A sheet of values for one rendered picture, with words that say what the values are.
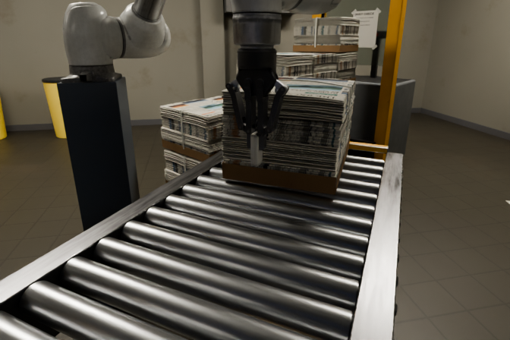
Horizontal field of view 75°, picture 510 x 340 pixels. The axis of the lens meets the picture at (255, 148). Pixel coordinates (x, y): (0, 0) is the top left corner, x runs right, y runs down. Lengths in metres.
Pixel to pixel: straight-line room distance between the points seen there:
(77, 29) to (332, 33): 1.59
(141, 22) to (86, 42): 0.21
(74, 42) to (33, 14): 3.76
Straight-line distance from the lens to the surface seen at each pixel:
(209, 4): 4.72
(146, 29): 1.38
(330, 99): 0.73
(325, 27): 2.42
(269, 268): 0.57
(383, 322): 0.51
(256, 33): 0.61
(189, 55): 4.79
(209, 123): 1.48
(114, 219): 0.74
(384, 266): 0.60
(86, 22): 1.37
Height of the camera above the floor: 1.15
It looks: 18 degrees down
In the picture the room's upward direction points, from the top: straight up
